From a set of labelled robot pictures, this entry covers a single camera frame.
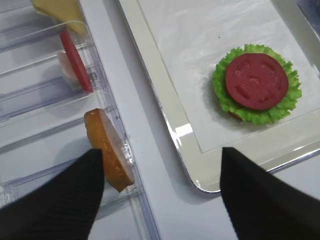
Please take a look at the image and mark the bun bottom under lettuce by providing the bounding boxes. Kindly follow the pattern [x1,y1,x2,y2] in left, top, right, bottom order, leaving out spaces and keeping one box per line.
[228,111,244,122]

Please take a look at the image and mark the orange cheese slice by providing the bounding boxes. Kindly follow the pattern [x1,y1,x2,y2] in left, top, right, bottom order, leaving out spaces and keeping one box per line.
[32,0,87,36]

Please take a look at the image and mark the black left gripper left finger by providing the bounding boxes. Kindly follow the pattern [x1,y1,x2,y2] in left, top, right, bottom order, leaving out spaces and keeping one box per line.
[0,149,104,240]

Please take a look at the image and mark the clear acrylic left rack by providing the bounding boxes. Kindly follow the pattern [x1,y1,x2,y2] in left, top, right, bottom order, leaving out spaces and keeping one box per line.
[0,0,160,240]

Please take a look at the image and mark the red tomato slice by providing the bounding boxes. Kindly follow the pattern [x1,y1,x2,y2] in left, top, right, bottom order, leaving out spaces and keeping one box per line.
[225,53,289,111]
[60,30,94,93]

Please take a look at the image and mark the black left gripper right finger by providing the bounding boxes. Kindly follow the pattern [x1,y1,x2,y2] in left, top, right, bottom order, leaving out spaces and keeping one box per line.
[220,147,320,240]

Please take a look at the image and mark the green lettuce leaf on tray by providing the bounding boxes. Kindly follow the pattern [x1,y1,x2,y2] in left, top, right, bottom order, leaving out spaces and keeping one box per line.
[212,44,302,125]

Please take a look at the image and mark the brown bun top left rack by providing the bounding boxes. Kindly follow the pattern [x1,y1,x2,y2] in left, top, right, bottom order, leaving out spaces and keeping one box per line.
[84,108,135,193]

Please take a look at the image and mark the white paper tray liner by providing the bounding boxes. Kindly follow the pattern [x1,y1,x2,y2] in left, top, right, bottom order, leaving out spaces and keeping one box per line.
[139,0,320,152]

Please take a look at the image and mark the cream rectangular metal tray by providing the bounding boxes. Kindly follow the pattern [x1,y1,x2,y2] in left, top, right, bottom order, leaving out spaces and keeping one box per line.
[119,0,320,194]

